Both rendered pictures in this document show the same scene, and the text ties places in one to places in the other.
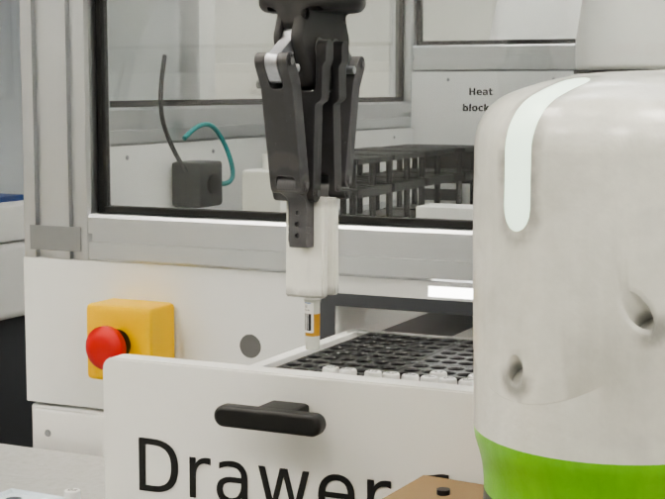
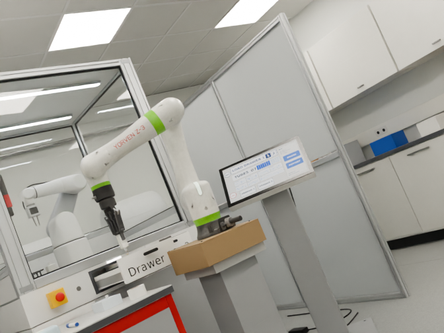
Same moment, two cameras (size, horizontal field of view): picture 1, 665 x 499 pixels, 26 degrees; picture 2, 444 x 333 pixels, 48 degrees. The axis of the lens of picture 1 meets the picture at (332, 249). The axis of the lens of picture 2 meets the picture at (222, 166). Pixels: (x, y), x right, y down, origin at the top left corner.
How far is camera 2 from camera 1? 192 cm
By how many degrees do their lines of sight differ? 67
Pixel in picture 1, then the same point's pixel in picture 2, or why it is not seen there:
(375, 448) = (160, 252)
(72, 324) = (37, 304)
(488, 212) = (195, 195)
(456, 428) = (168, 244)
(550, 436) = (211, 211)
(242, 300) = (74, 280)
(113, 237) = (40, 282)
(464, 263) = (111, 255)
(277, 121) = (119, 220)
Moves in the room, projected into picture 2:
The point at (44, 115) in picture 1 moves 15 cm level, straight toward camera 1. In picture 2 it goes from (14, 263) to (42, 252)
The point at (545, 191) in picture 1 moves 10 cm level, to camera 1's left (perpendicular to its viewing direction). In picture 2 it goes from (202, 189) to (191, 192)
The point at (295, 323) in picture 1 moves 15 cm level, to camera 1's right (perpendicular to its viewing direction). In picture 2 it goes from (86, 279) to (106, 271)
